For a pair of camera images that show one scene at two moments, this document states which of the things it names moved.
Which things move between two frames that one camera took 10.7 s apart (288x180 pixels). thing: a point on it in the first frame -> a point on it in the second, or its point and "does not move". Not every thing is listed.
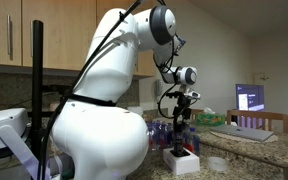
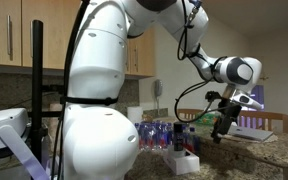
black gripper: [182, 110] -> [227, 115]
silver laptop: [243, 131] does not move
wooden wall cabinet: [68, 30] does not move
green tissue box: [210, 118] does not move
